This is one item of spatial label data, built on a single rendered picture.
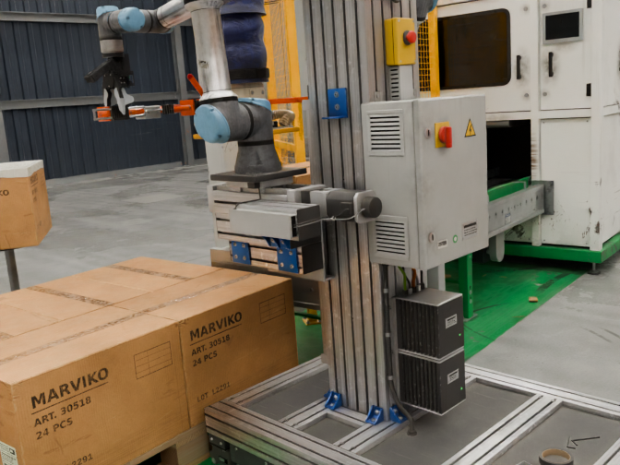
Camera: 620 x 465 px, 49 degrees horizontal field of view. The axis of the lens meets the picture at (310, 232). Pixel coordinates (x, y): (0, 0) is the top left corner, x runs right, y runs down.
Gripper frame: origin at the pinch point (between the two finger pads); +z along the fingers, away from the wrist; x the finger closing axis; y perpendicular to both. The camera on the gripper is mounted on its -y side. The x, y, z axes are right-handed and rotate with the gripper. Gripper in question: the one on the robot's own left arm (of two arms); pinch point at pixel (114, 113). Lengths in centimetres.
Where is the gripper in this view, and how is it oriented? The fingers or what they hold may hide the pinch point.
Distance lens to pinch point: 248.7
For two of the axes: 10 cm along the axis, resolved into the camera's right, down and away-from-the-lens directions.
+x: -7.1, -0.9, 7.0
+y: 7.0, -1.9, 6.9
